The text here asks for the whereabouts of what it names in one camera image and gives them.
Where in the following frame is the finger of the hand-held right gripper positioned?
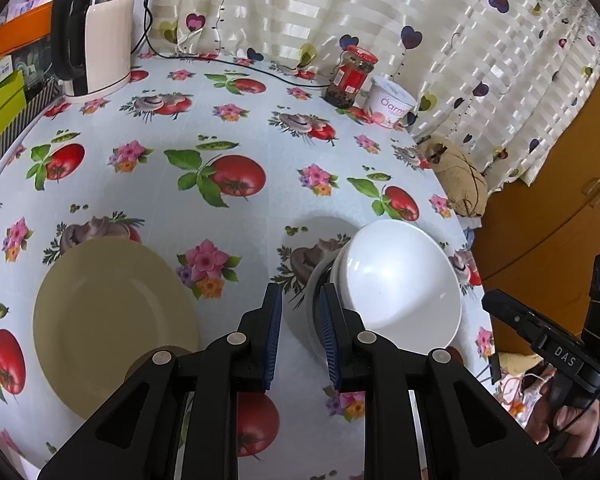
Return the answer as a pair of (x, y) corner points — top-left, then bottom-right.
(482, 290), (556, 356)

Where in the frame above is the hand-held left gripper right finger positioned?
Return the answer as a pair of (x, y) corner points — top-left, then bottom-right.
(318, 282), (548, 480)

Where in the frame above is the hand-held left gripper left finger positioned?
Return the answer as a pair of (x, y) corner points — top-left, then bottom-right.
(37, 282), (283, 480)

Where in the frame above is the stainless steel bowl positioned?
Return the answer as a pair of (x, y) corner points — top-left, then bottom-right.
(305, 252), (346, 366)

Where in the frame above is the white bowl with blue rim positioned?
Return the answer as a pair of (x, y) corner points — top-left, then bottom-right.
(329, 219), (464, 356)

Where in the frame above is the beige plate with brown patch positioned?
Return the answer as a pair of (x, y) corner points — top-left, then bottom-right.
(32, 237), (201, 421)

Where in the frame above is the person's right hand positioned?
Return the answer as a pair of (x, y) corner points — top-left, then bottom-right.
(524, 367), (600, 461)

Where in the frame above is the floral fabric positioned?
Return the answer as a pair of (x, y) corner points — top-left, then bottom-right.
(492, 352), (556, 418)

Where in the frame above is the wooden cabinet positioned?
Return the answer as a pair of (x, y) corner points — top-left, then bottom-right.
(472, 55), (600, 286)

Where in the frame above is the vegetable and flower print tablecloth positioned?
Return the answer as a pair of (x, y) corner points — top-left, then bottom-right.
(0, 52), (496, 480)

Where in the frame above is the white yogurt tub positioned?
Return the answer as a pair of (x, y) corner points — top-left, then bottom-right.
(364, 75), (418, 128)

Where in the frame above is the glass jar with red label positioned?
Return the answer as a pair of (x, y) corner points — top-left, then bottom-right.
(325, 45), (378, 110)

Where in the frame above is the white kettle base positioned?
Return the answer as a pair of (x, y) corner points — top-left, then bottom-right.
(60, 71), (133, 105)

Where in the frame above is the black and white zigzag box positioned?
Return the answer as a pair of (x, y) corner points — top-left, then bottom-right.
(0, 80), (63, 171)

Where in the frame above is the white electric kettle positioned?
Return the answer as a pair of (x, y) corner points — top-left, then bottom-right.
(50, 0), (136, 97)

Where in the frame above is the cream curtain with heart print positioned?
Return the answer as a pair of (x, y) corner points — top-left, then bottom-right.
(145, 0), (600, 191)

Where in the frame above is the lime green box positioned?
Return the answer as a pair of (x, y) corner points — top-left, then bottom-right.
(0, 70), (27, 153)

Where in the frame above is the clear box with orange lid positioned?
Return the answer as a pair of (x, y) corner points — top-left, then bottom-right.
(0, 0), (56, 81)

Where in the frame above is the black power cable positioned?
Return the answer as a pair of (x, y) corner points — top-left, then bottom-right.
(142, 0), (331, 86)

